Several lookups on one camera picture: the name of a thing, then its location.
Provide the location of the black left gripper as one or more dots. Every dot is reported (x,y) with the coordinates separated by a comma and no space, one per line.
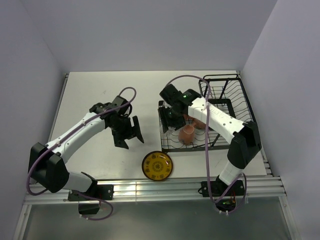
(131,131)

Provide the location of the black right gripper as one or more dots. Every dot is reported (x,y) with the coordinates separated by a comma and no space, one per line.
(167,122)

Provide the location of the pink mug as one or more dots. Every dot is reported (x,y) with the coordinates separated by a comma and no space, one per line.
(188,119)
(186,135)

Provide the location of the red floral patterned bowl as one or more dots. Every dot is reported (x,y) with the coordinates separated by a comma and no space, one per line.
(198,124)

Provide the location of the yellow patterned plate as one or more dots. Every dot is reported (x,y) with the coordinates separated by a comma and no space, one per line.
(157,166)

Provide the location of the clear shot glass front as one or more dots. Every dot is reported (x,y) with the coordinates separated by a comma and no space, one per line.
(170,131)

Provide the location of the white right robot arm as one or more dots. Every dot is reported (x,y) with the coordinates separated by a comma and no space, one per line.
(234,167)

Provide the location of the black wire dish rack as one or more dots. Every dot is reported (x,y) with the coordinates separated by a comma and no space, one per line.
(243,137)

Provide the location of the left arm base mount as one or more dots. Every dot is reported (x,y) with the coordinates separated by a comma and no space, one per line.
(90,202)

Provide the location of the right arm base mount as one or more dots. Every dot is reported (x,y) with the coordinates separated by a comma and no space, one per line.
(217,189)

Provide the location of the aluminium rail frame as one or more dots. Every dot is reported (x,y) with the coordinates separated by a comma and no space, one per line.
(177,189)

